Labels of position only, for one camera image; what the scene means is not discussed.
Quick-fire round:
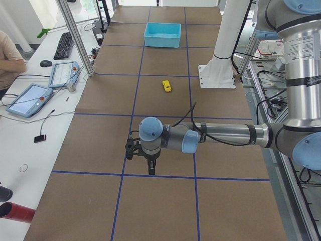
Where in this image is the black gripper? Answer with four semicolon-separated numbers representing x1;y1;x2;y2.
143;149;161;175

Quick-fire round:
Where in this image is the yellow beetle toy car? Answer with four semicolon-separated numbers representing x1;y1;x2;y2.
162;80;172;92

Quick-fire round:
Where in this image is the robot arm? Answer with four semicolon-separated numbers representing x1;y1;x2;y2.
126;1;320;175

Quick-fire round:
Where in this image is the small metal block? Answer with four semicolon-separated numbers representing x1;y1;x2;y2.
66;83;76;93

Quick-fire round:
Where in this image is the small black phone device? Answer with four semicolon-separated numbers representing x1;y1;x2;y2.
34;134;47;143

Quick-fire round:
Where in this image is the far teach pendant tablet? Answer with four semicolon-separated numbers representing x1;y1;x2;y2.
48;61;79;88

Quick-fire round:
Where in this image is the teach pendant tablet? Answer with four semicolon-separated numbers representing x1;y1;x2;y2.
48;61;79;88
6;84;53;117

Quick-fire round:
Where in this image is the light blue plastic bin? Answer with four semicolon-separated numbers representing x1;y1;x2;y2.
143;22;182;48

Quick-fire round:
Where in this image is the near teach pendant tablet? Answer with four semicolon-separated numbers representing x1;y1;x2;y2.
6;84;53;117

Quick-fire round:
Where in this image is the black keyboard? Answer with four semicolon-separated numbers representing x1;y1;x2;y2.
53;32;73;60

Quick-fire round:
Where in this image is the black computer mouse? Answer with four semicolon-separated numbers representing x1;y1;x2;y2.
40;60;53;67

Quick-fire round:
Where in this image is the black cylinder tube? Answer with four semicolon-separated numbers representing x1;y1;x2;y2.
0;186;13;202

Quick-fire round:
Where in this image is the red cylinder tube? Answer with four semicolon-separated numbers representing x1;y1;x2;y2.
1;202;36;223

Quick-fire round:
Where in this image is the person in beige shirt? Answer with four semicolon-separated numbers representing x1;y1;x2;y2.
1;31;26;98

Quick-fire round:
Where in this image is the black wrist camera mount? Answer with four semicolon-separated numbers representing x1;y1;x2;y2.
125;131;143;160

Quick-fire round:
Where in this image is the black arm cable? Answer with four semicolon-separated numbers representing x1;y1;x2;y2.
172;101;254;147

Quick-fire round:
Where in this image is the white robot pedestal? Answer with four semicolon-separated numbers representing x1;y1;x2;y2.
198;0;252;89

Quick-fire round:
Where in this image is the aluminium side rack frame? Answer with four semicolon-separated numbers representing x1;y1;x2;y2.
238;35;321;241

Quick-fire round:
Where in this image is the green plastic handle tool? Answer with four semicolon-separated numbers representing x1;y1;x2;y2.
37;28;51;39

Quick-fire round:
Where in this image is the aluminium frame post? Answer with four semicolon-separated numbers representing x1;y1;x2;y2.
56;0;94;77

